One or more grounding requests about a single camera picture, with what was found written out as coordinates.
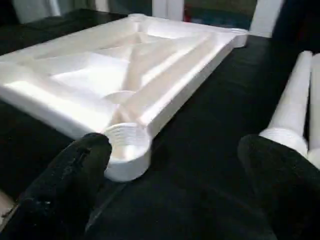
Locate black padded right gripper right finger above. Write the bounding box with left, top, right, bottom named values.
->
left=237, top=134, right=320, bottom=240

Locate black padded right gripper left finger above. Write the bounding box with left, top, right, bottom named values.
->
left=0, top=132, right=112, bottom=240

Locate white plastic table leg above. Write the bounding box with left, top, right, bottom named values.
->
left=305, top=67, right=320, bottom=169
left=259, top=50, right=314, bottom=157

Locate white plastic table top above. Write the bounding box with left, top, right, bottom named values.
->
left=0, top=13, right=249, bottom=183

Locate black work mat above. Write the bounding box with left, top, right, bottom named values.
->
left=0, top=10, right=320, bottom=240

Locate white cabinet with glass doors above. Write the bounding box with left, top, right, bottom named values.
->
left=10, top=0, right=286, bottom=39

